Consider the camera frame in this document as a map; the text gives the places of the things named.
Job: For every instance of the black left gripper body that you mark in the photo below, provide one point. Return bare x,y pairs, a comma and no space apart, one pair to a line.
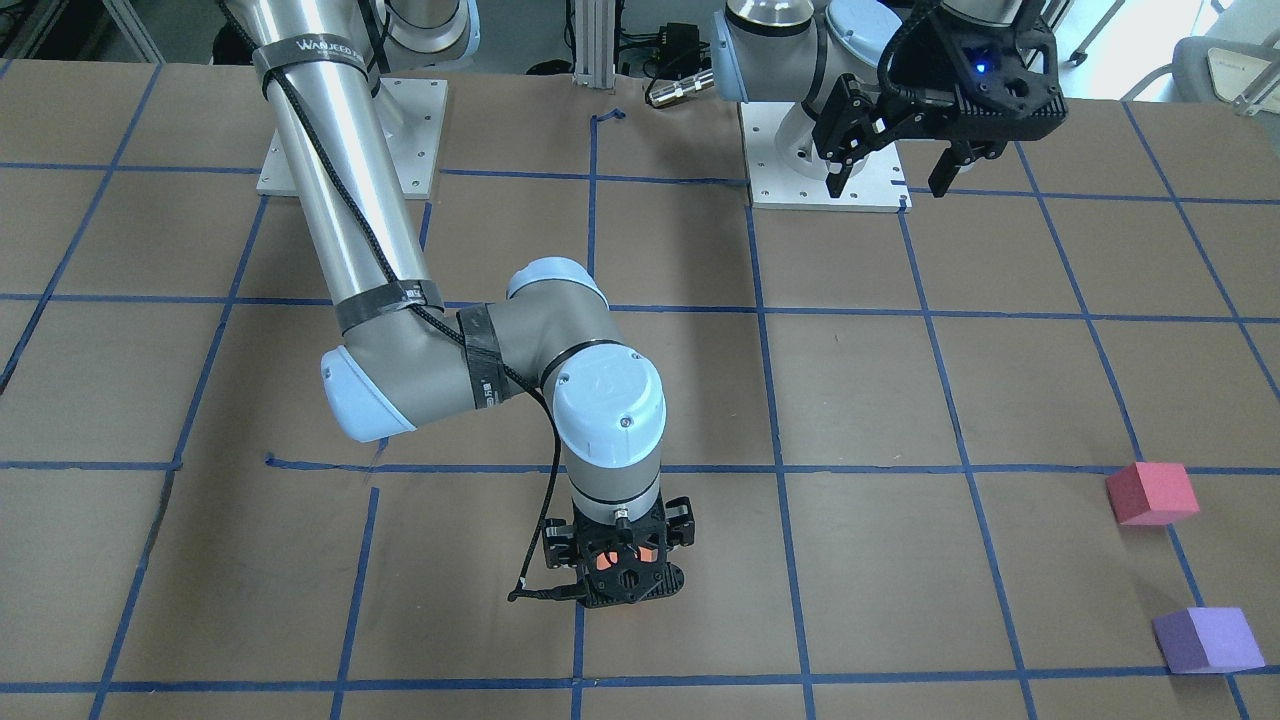
918,78

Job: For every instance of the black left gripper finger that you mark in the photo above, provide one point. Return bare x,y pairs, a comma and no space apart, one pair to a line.
960,156
846,131

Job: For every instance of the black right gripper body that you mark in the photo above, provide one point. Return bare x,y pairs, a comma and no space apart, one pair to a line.
553,548

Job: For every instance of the orange foam cube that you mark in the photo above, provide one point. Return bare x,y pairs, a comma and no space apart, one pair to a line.
628,557

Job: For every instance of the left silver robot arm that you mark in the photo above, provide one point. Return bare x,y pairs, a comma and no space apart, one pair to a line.
826,89

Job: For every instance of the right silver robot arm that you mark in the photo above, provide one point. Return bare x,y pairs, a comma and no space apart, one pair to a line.
331,72

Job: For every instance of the red foam cube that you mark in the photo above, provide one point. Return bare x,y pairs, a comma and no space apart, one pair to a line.
1147,494

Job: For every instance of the purple foam cube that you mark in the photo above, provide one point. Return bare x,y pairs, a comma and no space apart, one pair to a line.
1207,640

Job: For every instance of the aluminium frame post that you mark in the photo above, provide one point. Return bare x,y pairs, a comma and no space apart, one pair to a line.
594,35

